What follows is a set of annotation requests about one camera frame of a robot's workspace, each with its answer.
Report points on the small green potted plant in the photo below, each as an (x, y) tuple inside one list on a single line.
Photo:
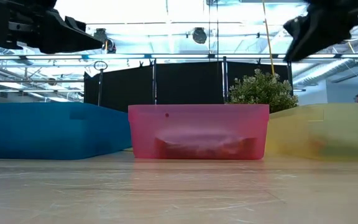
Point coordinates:
[(261, 90)]

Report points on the red plastic bin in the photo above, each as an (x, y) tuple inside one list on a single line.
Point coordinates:
[(197, 121)]

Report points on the yellow plastic bin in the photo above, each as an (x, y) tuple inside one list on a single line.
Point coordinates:
[(337, 124)]

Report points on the green orange Chewy granola bar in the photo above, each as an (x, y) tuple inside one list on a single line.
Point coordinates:
[(317, 145)]

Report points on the round ceiling fixture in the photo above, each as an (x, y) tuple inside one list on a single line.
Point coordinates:
[(199, 35)]

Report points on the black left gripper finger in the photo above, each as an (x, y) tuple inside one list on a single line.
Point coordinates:
[(78, 25), (61, 37)]

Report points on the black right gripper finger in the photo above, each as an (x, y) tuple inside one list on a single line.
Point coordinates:
[(300, 25), (303, 45)]

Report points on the black divider screen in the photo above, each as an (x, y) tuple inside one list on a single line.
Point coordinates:
[(185, 84)]

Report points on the blue plastic bin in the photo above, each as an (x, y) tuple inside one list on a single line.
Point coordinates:
[(42, 130)]

